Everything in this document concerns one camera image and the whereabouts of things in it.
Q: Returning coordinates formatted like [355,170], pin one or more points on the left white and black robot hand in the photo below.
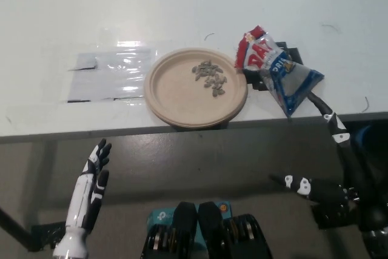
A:
[85,195]

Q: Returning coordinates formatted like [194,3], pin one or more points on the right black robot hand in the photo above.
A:
[373,219]

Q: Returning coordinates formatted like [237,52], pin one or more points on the pile of sunflower seeds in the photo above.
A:
[206,71]

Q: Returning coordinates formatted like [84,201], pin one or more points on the David sunflower seeds bag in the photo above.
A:
[257,55]

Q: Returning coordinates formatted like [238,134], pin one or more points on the black table foot plate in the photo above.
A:
[327,219]
[45,234]

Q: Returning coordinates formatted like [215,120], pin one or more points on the robot body with teal top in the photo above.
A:
[185,231]

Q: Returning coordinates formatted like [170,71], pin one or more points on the beige paper plate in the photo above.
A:
[182,101]
[206,125]

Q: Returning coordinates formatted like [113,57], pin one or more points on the black table leg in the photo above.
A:
[15,230]

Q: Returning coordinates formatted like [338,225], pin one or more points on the blue and black object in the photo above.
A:
[363,136]

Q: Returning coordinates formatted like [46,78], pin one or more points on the clear plastic sheet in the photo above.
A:
[115,77]

